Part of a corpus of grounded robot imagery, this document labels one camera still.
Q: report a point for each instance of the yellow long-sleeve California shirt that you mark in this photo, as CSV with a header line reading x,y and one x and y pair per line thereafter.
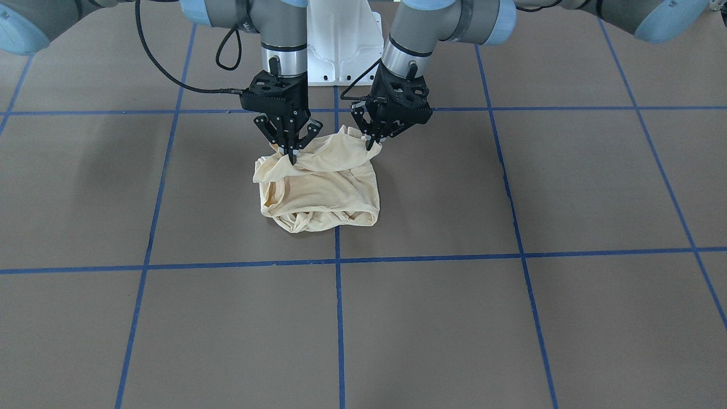
x,y
333,183

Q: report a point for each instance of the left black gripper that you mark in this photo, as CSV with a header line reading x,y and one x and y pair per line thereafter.
x,y
379,130

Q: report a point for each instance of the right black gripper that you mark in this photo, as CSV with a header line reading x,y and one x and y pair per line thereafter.
x,y
282,125

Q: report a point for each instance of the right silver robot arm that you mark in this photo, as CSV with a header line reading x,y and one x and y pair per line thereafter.
x,y
31,26

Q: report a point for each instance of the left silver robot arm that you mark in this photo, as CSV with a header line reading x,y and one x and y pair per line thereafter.
x,y
419,26

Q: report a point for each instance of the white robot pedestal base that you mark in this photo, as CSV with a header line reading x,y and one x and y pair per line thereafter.
x,y
343,39

